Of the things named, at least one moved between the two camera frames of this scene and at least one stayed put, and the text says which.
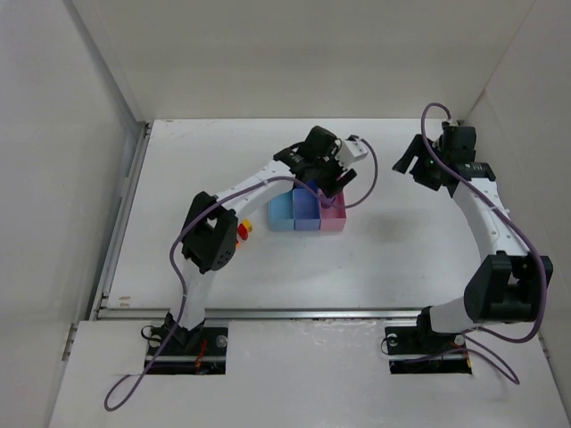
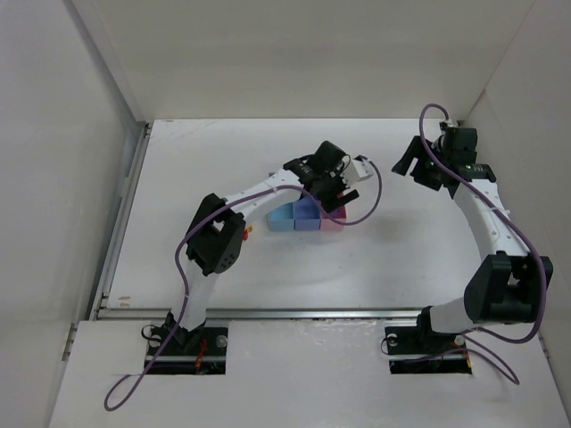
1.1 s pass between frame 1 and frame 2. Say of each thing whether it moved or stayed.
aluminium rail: stayed
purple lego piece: moved
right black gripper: stayed
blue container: stayed
